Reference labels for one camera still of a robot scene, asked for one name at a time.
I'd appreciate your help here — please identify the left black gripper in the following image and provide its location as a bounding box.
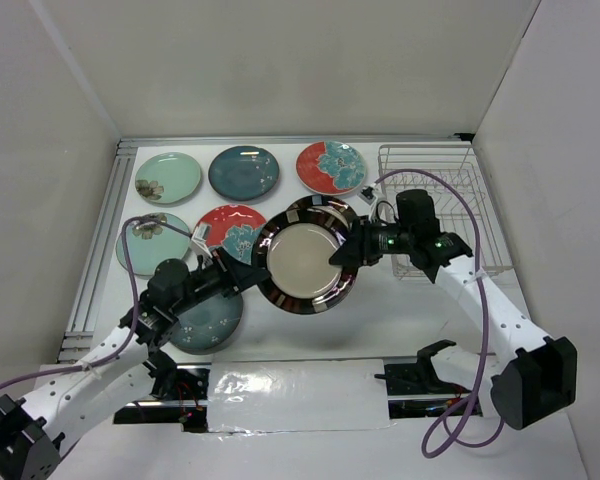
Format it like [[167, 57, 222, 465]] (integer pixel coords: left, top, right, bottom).
[[172, 246, 272, 316]]

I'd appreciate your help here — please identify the black rimmed beige plate front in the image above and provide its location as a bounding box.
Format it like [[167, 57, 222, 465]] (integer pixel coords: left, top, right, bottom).
[[251, 207, 357, 315]]

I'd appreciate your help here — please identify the black rimmed beige plate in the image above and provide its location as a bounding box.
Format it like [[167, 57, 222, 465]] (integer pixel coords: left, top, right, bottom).
[[280, 194, 358, 243], [251, 207, 357, 315]]

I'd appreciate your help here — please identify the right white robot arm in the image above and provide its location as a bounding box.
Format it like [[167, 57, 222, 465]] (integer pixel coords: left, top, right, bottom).
[[329, 189, 577, 430]]

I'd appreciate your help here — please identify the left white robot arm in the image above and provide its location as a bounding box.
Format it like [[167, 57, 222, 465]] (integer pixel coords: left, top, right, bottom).
[[0, 249, 270, 479]]

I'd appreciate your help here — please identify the red teal floral plate middle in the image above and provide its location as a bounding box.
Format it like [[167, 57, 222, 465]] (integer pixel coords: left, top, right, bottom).
[[196, 204, 266, 264]]

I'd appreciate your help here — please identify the red teal floral plate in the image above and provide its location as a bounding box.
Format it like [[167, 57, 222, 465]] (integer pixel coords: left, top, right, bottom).
[[196, 204, 266, 264], [295, 141, 367, 196]]

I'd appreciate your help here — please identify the black rimmed beige plate back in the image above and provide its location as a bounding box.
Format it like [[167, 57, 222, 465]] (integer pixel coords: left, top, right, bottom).
[[280, 194, 358, 243]]

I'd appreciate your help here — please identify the dark teal plate front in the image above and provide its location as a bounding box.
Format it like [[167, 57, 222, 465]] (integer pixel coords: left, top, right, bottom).
[[171, 295, 244, 354]]

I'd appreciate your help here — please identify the dark teal plate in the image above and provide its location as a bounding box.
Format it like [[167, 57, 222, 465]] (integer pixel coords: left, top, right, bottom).
[[171, 295, 244, 354], [208, 146, 280, 202]]

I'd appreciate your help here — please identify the red teal floral plate back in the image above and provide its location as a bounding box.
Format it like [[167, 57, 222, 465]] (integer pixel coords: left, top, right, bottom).
[[295, 141, 367, 196]]

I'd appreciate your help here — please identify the mint green flower plate front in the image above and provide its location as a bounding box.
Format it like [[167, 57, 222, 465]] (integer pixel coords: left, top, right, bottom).
[[125, 212, 191, 276]]

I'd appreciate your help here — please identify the mint green flower plate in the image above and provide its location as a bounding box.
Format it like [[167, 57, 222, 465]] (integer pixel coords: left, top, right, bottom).
[[135, 152, 202, 204], [125, 212, 191, 276]]

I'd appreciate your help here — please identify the dark teal plate back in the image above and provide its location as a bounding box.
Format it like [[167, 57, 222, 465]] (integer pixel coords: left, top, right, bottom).
[[208, 146, 280, 202]]

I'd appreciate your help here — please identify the white foil cover sheet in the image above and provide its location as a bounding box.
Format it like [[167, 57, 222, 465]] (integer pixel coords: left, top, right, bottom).
[[207, 359, 390, 434]]

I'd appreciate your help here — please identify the mint green flower plate back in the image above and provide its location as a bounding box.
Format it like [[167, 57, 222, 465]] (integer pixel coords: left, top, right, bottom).
[[135, 152, 202, 204]]

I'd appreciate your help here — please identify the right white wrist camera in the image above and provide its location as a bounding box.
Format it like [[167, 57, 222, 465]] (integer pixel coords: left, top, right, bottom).
[[358, 183, 396, 221]]

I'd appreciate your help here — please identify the white wire dish rack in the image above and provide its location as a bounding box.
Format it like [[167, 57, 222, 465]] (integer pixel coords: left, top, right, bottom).
[[378, 141, 516, 286]]

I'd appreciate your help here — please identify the aluminium frame rail left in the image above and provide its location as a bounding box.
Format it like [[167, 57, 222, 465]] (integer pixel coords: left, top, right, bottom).
[[56, 153, 135, 364]]

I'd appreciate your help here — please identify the aluminium frame rail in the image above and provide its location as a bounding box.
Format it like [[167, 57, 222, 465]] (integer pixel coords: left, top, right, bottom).
[[117, 133, 476, 150], [56, 153, 135, 364]]

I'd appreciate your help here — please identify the aluminium frame rail back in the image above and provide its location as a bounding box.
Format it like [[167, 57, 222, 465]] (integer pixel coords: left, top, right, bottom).
[[117, 133, 476, 150]]

